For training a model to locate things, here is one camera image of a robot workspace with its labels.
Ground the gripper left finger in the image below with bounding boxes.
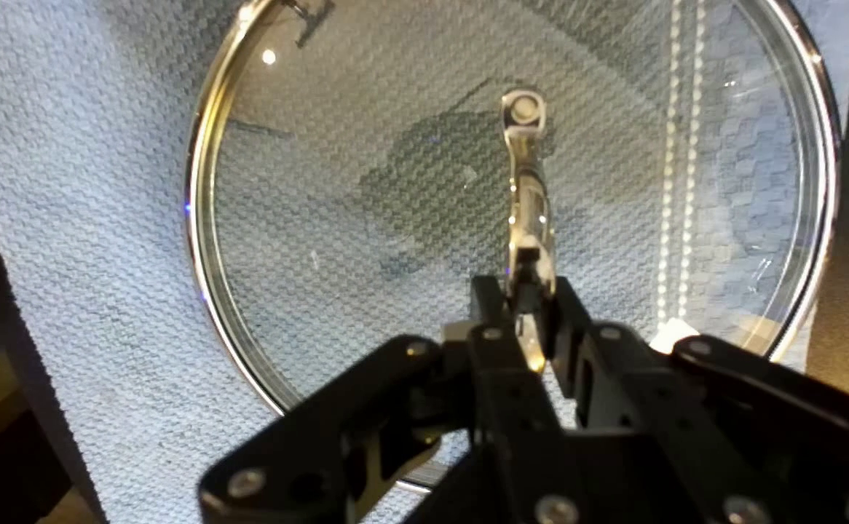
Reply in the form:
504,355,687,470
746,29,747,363
197,274,565,524

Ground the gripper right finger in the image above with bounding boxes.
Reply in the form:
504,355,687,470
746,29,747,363
545,276,849,524

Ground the glass lid with metal handle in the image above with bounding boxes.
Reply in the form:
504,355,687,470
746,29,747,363
183,0,842,495

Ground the light blue woven cloth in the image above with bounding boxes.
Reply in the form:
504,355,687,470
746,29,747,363
0,0,849,524

